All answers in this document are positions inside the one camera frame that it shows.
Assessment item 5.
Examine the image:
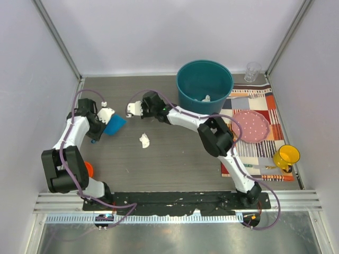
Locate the blue plastic dustpan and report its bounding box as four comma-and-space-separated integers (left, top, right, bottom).
86, 114, 127, 143

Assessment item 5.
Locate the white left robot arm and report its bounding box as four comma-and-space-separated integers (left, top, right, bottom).
41, 98, 115, 211

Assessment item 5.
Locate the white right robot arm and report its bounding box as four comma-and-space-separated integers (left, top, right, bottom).
135, 91, 262, 209

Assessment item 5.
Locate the crumpled white paper scrap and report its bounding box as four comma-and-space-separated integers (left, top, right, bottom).
201, 95, 211, 102
139, 133, 150, 149

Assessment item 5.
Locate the teal plastic waste bin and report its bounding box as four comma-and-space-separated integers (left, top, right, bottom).
176, 60, 234, 114

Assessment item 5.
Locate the orange plastic bowl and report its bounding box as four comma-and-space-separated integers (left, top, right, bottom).
84, 161, 94, 178

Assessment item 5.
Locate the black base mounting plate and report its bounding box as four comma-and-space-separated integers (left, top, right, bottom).
82, 190, 271, 216

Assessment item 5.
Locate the silver fork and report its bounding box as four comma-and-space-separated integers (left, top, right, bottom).
227, 94, 261, 99

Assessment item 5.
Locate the pink dotted plate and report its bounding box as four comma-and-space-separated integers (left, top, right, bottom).
233, 110, 270, 143

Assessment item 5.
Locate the clear drinking glass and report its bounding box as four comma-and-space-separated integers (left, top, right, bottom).
244, 62, 262, 83

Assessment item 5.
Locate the colourful striped placemat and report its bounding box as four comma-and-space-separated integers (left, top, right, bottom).
221, 83, 295, 182

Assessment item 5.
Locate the yellow mug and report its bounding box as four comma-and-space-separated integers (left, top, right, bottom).
273, 144, 300, 174

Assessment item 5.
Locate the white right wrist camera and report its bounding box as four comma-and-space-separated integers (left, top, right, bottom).
126, 101, 143, 118

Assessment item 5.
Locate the white cable duct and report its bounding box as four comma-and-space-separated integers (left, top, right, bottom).
45, 212, 243, 224

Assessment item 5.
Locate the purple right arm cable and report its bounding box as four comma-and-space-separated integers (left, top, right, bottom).
128, 89, 282, 232

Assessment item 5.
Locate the aluminium frame rail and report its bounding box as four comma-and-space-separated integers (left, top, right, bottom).
33, 190, 323, 214

